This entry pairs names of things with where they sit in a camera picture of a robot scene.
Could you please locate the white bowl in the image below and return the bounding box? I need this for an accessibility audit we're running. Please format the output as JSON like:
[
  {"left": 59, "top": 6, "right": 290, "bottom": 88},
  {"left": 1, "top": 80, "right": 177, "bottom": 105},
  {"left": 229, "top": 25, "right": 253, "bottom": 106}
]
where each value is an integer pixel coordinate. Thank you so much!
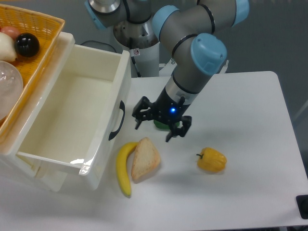
[{"left": 0, "top": 61, "right": 23, "bottom": 120}]

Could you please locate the green bell pepper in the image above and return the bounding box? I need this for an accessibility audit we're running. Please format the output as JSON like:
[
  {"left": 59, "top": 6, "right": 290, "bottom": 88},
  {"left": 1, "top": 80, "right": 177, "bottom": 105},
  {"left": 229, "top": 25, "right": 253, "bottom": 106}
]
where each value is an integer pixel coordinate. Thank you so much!
[{"left": 154, "top": 120, "right": 170, "bottom": 131}]

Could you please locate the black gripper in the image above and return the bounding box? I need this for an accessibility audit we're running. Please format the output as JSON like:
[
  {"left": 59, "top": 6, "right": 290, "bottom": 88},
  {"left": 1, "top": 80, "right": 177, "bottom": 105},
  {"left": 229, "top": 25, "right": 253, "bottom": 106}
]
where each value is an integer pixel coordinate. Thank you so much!
[{"left": 132, "top": 88, "right": 192, "bottom": 142}]

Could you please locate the red apple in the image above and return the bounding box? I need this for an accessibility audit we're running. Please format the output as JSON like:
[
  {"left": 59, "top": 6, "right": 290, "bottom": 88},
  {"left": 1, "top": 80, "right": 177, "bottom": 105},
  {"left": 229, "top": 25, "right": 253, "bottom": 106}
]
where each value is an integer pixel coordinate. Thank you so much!
[{"left": 0, "top": 26, "right": 21, "bottom": 39}]

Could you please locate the bread slice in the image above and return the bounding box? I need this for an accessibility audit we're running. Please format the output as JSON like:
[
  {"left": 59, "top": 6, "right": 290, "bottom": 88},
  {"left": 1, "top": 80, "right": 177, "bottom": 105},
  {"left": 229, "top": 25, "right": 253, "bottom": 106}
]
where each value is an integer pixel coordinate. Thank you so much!
[{"left": 131, "top": 137, "right": 161, "bottom": 180}]

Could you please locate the white table clamp bracket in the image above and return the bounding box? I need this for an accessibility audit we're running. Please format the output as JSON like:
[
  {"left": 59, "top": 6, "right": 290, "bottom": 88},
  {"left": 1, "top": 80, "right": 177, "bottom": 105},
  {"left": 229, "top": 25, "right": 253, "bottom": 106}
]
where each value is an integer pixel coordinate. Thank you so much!
[{"left": 219, "top": 60, "right": 229, "bottom": 74}]

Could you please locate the yellow woven basket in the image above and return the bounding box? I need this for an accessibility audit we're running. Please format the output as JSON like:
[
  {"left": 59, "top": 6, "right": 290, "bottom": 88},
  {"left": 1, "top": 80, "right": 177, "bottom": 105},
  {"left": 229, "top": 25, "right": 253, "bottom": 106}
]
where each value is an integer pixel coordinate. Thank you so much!
[{"left": 0, "top": 4, "right": 65, "bottom": 141}]

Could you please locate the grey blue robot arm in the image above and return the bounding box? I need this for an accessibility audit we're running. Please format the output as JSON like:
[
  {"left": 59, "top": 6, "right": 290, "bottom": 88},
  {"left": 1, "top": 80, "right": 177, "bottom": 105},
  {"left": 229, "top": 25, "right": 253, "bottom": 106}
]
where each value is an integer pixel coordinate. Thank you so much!
[{"left": 85, "top": 0, "right": 250, "bottom": 140}]

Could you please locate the black ball fruit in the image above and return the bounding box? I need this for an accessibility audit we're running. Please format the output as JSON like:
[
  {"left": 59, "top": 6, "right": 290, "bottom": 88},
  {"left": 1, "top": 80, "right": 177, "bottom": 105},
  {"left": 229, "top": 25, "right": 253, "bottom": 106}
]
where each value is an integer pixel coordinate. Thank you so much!
[{"left": 14, "top": 33, "right": 40, "bottom": 57}]

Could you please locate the white drawer cabinet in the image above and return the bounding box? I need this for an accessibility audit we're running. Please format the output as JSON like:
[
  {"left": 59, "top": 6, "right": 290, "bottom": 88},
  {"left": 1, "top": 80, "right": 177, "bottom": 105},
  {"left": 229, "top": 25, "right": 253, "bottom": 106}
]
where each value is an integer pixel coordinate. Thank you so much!
[{"left": 0, "top": 32, "right": 75, "bottom": 192}]

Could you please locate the yellow bell pepper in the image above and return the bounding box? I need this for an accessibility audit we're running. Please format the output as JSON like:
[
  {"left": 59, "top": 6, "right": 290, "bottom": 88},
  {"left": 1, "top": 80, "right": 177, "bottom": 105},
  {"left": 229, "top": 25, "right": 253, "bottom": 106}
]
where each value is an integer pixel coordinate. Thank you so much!
[{"left": 197, "top": 147, "right": 227, "bottom": 173}]

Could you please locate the black corner object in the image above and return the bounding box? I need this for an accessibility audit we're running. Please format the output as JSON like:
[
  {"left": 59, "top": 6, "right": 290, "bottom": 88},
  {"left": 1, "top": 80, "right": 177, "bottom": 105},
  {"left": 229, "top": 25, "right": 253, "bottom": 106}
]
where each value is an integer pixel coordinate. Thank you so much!
[{"left": 296, "top": 194, "right": 308, "bottom": 219}]

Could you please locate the yellow banana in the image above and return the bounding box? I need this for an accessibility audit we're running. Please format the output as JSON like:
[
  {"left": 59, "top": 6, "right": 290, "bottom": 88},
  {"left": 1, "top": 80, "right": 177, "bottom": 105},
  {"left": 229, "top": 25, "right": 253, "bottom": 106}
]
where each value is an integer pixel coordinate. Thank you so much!
[{"left": 115, "top": 142, "right": 138, "bottom": 197}]

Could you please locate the black cable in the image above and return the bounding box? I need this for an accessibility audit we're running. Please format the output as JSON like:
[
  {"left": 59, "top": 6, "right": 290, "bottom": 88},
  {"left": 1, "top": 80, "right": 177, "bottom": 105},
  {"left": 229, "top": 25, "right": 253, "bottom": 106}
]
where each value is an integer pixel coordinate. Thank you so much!
[{"left": 79, "top": 39, "right": 117, "bottom": 52}]

